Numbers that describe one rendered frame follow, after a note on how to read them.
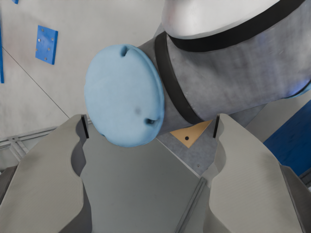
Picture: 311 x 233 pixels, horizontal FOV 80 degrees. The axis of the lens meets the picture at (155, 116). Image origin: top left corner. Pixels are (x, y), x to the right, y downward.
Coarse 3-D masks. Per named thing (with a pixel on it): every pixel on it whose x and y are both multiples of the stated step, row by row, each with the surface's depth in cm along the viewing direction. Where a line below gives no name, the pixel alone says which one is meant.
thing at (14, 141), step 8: (88, 120) 127; (48, 128) 102; (16, 136) 88; (32, 136) 93; (0, 144) 81; (8, 144) 83; (16, 144) 85; (16, 152) 83; (24, 152) 85; (200, 184) 141; (200, 192) 134; (192, 200) 122; (192, 208) 116; (184, 216) 107; (184, 224) 103; (176, 232) 96
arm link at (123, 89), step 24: (120, 48) 18; (144, 48) 20; (96, 72) 21; (120, 72) 19; (144, 72) 17; (168, 72) 18; (96, 96) 21; (120, 96) 19; (144, 96) 18; (168, 96) 18; (96, 120) 22; (120, 120) 20; (144, 120) 18; (168, 120) 20; (192, 120) 20; (120, 144) 21; (144, 144) 22
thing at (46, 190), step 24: (72, 120) 10; (48, 144) 9; (72, 144) 9; (24, 168) 7; (48, 168) 7; (72, 168) 7; (24, 192) 6; (48, 192) 6; (72, 192) 6; (0, 216) 6; (24, 216) 6; (48, 216) 6; (72, 216) 6
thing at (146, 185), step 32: (96, 160) 104; (128, 160) 119; (160, 160) 138; (96, 192) 89; (128, 192) 99; (160, 192) 112; (192, 192) 129; (96, 224) 78; (128, 224) 85; (160, 224) 95; (192, 224) 106
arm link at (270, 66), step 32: (192, 0) 12; (224, 0) 11; (256, 0) 11; (288, 0) 11; (192, 32) 13; (224, 32) 12; (256, 32) 12; (288, 32) 12; (192, 64) 16; (224, 64) 14; (256, 64) 14; (288, 64) 14; (192, 96) 18; (224, 96) 17; (256, 96) 17; (288, 96) 17
